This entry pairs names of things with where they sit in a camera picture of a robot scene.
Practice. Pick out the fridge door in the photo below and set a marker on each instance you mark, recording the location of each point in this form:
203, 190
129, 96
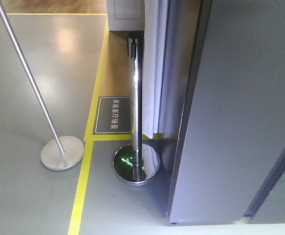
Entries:
215, 177

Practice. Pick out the grey floor sign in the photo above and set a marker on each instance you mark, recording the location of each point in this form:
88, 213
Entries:
113, 115

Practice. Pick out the silver pole stand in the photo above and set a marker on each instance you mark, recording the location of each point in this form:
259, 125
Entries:
61, 153

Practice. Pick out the chrome stanchion post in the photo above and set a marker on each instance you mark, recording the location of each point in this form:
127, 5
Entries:
136, 163

